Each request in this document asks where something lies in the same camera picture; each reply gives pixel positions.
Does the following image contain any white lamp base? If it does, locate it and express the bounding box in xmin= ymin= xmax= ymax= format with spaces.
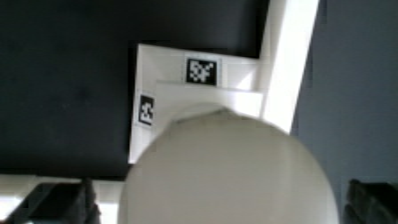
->
xmin=128 ymin=44 xmax=263 ymax=164

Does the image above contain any white lamp bulb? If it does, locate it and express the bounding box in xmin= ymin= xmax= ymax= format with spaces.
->
xmin=117 ymin=110 xmax=339 ymax=224

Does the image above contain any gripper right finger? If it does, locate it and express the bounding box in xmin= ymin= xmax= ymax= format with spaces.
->
xmin=343 ymin=179 xmax=398 ymax=224

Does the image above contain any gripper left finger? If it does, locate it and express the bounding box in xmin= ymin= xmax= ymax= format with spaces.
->
xmin=2 ymin=179 xmax=101 ymax=224

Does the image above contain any white L-shaped fence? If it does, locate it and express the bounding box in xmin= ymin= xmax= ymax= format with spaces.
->
xmin=0 ymin=0 xmax=320 ymax=222

